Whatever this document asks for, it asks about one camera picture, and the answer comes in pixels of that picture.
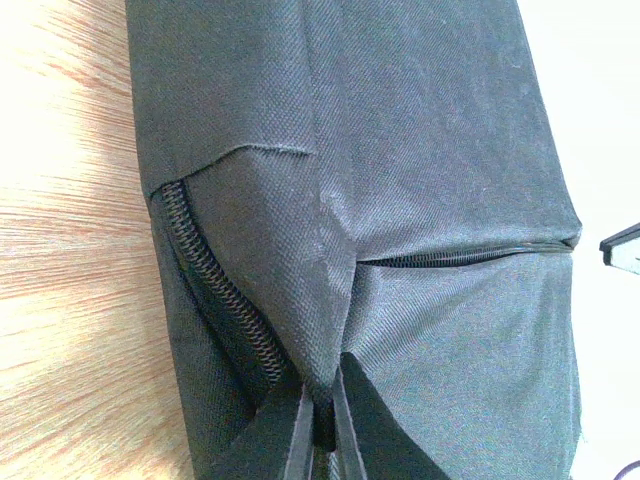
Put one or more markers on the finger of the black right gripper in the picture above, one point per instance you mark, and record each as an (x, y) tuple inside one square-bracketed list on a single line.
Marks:
[(622, 251)]

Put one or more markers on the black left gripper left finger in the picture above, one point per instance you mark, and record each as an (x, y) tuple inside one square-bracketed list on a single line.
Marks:
[(277, 443)]

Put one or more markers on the black student backpack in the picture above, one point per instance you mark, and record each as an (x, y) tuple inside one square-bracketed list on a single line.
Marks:
[(368, 177)]

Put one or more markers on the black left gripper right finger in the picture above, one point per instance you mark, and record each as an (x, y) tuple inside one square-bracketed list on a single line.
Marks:
[(370, 442)]

